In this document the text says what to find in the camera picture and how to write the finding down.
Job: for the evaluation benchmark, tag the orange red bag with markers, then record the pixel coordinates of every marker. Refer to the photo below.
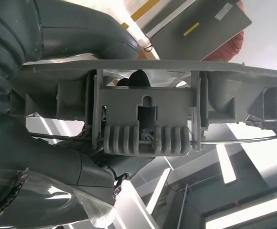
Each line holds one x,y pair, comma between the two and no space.
226,50

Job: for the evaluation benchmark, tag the ceiling light panel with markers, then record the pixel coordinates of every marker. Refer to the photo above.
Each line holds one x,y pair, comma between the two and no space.
157,192
225,164
248,216

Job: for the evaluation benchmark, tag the grey board panel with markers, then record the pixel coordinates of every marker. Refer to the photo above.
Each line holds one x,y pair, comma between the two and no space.
200,38

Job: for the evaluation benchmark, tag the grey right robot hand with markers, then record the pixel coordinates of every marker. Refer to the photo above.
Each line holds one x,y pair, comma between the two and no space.
81,31

